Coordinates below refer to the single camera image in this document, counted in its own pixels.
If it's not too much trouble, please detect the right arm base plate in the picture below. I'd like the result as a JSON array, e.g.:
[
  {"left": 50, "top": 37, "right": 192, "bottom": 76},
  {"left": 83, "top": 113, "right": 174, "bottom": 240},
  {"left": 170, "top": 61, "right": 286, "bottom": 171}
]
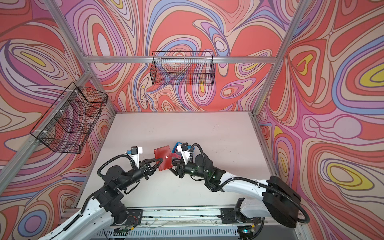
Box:
[{"left": 217, "top": 208, "right": 262, "bottom": 225}]

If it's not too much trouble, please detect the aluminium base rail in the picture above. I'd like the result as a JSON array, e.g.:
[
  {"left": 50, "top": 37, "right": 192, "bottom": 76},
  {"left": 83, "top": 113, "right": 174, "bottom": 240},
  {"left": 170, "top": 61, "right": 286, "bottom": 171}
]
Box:
[{"left": 59, "top": 203, "right": 310, "bottom": 239}]

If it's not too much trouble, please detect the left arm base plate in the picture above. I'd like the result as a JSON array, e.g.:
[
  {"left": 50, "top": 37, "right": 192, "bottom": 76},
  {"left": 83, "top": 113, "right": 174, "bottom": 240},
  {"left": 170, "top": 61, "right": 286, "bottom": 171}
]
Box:
[{"left": 112, "top": 209, "right": 144, "bottom": 227}]

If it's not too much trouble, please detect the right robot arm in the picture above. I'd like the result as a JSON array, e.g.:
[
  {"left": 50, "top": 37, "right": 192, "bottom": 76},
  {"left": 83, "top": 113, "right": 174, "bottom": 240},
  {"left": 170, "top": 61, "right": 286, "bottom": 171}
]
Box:
[{"left": 161, "top": 143, "right": 310, "bottom": 228}]

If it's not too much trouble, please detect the black wire basket back wall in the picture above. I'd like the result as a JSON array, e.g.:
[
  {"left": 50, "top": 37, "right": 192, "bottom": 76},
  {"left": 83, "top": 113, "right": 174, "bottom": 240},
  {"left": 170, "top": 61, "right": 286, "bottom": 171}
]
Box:
[{"left": 150, "top": 50, "right": 216, "bottom": 86}]

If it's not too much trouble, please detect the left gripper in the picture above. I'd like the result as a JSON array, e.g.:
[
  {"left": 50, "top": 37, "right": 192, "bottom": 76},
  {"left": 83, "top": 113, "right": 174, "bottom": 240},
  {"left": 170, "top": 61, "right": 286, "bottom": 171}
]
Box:
[{"left": 116, "top": 159, "right": 162, "bottom": 193}]

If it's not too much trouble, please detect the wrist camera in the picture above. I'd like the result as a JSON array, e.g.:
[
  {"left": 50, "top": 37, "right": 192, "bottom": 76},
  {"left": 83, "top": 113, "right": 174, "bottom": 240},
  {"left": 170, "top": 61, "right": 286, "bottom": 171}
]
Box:
[
  {"left": 177, "top": 143, "right": 192, "bottom": 165},
  {"left": 126, "top": 146, "right": 143, "bottom": 169}
]

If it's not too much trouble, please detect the black wire basket left wall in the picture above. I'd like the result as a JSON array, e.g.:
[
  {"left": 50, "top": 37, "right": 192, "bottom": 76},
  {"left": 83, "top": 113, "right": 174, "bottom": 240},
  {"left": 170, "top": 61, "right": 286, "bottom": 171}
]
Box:
[{"left": 30, "top": 82, "right": 108, "bottom": 154}]

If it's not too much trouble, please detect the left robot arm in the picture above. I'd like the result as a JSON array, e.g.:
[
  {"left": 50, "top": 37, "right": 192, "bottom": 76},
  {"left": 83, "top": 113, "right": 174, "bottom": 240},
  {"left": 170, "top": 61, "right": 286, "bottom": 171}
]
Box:
[{"left": 40, "top": 155, "right": 163, "bottom": 240}]

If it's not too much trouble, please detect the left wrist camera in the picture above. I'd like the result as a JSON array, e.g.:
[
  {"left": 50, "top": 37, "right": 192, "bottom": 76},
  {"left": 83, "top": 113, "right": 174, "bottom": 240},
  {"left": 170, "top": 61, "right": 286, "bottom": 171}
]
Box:
[{"left": 126, "top": 146, "right": 143, "bottom": 169}]

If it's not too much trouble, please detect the black wire basket wall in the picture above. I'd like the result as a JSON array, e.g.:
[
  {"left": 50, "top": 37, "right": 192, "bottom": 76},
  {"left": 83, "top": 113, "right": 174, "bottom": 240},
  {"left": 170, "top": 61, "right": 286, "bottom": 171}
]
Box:
[
  {"left": 150, "top": 50, "right": 216, "bottom": 86},
  {"left": 30, "top": 82, "right": 108, "bottom": 154}
]

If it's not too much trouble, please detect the red leather card holder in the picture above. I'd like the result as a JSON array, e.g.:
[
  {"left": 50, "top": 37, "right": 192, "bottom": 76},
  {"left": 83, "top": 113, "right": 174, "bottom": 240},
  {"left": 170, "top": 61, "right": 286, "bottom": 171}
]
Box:
[{"left": 154, "top": 146, "right": 173, "bottom": 172}]

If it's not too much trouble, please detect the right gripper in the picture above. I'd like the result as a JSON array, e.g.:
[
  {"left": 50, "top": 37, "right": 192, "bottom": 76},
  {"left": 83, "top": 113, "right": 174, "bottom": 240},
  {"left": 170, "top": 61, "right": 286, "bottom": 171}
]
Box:
[{"left": 165, "top": 156, "right": 209, "bottom": 179}]

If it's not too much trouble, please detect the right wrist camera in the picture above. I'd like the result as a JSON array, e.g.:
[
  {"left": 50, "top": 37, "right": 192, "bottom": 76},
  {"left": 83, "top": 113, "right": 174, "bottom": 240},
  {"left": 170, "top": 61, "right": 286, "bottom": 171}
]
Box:
[{"left": 177, "top": 143, "right": 192, "bottom": 165}]

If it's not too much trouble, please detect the blue plastic tray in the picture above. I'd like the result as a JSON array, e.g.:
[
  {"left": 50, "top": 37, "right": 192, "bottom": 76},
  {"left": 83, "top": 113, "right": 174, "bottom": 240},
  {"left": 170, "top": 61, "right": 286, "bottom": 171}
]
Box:
[{"left": 174, "top": 142, "right": 183, "bottom": 149}]

